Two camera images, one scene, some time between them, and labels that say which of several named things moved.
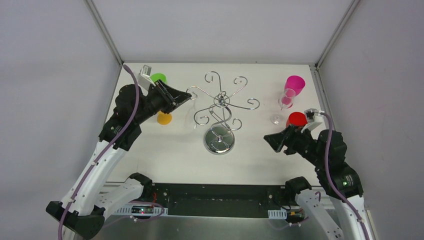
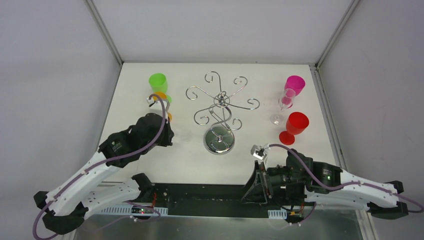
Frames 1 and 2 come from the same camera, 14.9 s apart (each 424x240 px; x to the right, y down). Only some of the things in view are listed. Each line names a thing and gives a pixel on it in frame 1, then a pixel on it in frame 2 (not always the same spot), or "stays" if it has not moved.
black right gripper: x=287 y=141 → x=265 y=180
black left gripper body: x=166 y=96 → x=164 y=131
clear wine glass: x=285 y=102 stays
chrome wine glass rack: x=219 y=139 stays
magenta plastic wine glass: x=294 y=85 stays
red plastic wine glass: x=296 y=118 stays
